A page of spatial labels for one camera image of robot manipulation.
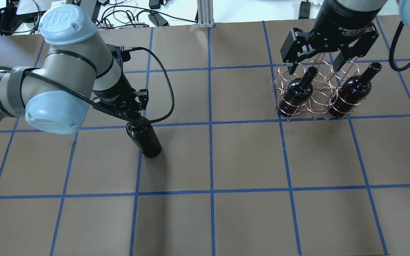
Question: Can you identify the black power adapter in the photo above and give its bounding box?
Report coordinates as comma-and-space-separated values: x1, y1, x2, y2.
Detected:
148, 12, 169, 27

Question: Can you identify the dark wine bottle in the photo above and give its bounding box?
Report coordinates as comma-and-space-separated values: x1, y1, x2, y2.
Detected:
126, 122, 162, 158

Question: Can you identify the copper wire wine basket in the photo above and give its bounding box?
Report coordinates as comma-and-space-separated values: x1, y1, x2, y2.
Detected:
273, 53, 363, 121

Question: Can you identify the dark bottle under basket handle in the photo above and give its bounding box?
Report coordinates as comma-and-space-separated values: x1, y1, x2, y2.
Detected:
328, 63, 382, 119

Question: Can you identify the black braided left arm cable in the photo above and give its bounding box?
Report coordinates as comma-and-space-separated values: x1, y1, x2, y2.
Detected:
0, 46, 175, 125

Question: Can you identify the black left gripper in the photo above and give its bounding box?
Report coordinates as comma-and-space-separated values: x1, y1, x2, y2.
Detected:
93, 73, 149, 121

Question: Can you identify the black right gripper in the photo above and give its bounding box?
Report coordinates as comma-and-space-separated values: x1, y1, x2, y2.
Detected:
280, 0, 380, 75

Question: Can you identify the aluminium frame post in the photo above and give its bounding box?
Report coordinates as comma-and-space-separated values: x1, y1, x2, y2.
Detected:
197, 0, 215, 28

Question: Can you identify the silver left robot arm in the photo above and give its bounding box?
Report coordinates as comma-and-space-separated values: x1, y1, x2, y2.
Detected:
0, 4, 148, 134

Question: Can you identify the dark bottle at basket corner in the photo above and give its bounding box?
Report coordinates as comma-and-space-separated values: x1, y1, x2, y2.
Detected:
278, 66, 318, 118

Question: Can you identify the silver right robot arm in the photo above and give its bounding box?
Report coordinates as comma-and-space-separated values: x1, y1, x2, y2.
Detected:
280, 0, 410, 74

